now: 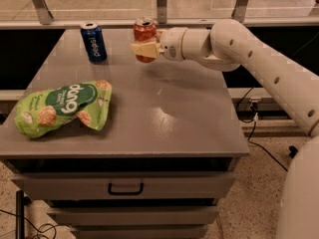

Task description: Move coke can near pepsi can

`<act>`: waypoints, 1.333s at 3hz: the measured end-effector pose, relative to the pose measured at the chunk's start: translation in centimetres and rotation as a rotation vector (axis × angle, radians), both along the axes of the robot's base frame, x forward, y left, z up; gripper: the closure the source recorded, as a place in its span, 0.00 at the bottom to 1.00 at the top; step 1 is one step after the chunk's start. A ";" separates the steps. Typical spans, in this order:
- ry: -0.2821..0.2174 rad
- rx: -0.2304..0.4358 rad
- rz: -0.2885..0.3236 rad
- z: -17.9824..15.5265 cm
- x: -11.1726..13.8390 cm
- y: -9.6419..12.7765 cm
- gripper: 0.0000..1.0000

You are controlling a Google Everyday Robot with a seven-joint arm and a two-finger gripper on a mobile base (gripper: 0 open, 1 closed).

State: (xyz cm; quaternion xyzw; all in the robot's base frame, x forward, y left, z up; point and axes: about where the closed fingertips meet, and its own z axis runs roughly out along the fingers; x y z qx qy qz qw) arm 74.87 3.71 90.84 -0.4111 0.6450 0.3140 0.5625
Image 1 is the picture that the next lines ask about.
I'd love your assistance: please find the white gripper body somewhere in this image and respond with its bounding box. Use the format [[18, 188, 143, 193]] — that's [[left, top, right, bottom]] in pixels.
[[159, 27, 186, 61]]

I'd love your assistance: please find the red coca-cola can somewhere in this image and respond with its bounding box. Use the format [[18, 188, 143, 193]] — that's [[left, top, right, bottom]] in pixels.
[[133, 17, 157, 63]]

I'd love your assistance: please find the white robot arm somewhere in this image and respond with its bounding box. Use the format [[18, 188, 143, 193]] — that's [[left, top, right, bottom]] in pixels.
[[131, 17, 319, 239]]

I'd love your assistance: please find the blue pepsi can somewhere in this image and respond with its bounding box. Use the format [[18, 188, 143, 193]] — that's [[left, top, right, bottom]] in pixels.
[[81, 22, 107, 63]]

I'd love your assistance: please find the grey drawer cabinet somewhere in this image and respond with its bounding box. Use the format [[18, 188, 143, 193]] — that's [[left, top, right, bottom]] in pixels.
[[0, 30, 248, 239]]

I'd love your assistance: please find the green dang chips bag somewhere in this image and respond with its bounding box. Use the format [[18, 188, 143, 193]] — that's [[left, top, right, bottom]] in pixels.
[[14, 80, 112, 138]]

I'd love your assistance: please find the black stand leg right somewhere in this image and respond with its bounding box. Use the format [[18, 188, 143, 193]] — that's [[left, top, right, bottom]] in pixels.
[[289, 145, 298, 158]]

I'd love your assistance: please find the black stand leg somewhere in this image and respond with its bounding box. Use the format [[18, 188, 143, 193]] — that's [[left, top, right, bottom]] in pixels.
[[289, 145, 298, 158], [15, 190, 31, 239]]

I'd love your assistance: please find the black stand leg left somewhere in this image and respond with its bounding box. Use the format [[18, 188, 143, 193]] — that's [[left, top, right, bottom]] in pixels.
[[15, 190, 31, 239]]

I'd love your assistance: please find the metal window post middle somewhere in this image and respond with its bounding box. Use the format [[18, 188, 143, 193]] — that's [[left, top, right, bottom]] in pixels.
[[157, 0, 167, 24]]

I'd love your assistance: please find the metal window post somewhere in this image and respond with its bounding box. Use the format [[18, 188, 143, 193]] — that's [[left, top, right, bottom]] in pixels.
[[157, 0, 167, 24], [231, 0, 249, 22], [32, 0, 54, 25]]

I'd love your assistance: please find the metal window post right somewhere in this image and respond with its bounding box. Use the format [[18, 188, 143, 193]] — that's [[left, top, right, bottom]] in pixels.
[[231, 0, 249, 22]]

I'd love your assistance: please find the wall power outlet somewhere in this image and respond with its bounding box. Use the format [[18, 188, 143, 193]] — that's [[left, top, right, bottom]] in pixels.
[[249, 98, 261, 112]]

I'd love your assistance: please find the black power cable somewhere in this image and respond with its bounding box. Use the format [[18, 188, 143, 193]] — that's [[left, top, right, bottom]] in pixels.
[[234, 87, 289, 173]]

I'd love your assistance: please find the metal window post left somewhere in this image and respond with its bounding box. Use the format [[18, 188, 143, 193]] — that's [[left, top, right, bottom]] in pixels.
[[32, 0, 54, 25]]

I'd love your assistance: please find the black drawer handle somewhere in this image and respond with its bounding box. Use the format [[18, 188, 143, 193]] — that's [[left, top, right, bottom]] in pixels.
[[107, 182, 145, 196]]

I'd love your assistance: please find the black cable bottom left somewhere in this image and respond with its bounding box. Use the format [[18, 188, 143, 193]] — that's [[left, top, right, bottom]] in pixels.
[[0, 208, 68, 239]]

